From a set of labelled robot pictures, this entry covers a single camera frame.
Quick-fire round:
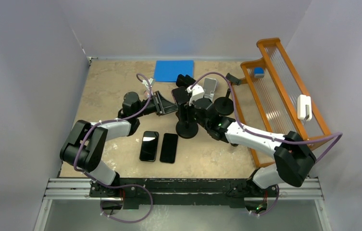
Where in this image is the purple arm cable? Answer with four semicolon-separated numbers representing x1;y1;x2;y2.
190;72;343;217
73;73;153;189

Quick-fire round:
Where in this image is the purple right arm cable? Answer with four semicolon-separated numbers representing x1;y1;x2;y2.
190;72;343;217

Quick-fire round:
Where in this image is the blue foam mat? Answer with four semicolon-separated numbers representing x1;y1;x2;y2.
153;60;194;82

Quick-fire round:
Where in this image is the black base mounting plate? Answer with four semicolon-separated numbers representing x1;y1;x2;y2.
89;178;277;209

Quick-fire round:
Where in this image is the aluminium frame rail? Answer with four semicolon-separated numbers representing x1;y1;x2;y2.
34;178;332;231

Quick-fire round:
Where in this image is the black round base phone stand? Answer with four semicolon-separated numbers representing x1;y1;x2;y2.
175;112;199;139

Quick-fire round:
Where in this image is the black phone purple edge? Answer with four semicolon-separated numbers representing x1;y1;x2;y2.
171;86;190;105

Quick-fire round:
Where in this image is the pink patterned bottle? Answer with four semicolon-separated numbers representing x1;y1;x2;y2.
143;91;150;98

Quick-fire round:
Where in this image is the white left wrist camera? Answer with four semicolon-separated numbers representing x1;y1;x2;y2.
142;78;155;90

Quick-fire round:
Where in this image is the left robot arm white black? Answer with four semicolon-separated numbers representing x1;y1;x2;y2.
60;91;178;197

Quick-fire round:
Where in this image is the white clip on rack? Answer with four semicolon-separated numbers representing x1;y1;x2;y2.
297;94;312;121

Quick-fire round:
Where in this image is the blue sponge block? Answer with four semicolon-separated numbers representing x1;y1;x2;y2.
253;67;265;79

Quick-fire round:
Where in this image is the black phone white stripe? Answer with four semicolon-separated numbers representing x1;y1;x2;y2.
139;131;159;162

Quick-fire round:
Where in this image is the white silver phone stand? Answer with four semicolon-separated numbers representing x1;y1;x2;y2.
203;77;218;101

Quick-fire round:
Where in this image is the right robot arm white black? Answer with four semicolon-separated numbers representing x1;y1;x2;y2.
177;98;316;196

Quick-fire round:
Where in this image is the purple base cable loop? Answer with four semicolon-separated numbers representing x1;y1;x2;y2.
100;185;155;224

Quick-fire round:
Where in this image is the orange wooden rack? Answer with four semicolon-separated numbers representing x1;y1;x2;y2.
232;38;332;157

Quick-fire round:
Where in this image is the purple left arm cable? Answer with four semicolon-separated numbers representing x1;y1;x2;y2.
73;73;153;189

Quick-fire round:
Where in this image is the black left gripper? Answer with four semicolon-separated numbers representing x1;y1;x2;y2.
134;91;179;118

